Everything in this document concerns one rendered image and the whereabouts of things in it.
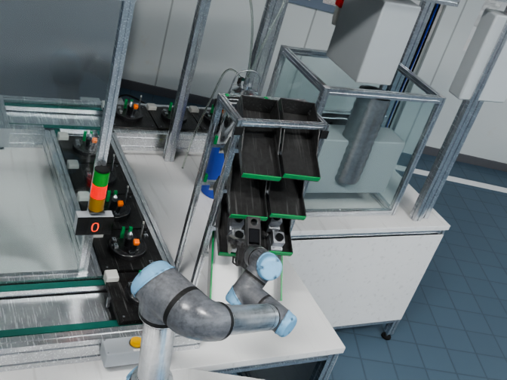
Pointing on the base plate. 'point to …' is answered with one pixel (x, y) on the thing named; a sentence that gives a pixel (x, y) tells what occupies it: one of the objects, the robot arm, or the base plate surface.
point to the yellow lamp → (96, 205)
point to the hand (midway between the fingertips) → (237, 236)
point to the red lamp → (98, 192)
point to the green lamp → (100, 179)
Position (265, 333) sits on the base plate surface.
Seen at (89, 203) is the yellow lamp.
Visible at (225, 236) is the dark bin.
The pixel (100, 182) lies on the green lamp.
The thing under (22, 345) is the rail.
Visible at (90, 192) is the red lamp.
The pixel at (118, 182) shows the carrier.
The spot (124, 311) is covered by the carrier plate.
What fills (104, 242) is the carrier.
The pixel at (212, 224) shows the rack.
